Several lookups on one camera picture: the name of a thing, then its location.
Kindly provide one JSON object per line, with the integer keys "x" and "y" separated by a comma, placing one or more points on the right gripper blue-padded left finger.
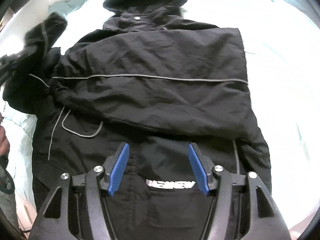
{"x": 114, "y": 167}

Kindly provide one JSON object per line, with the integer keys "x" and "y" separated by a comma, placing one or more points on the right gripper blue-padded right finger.
{"x": 202, "y": 167}

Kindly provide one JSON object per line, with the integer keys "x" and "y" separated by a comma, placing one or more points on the black jacket with grey piping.
{"x": 152, "y": 79}

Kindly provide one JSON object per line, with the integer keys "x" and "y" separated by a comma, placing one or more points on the person's left hand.
{"x": 4, "y": 143}

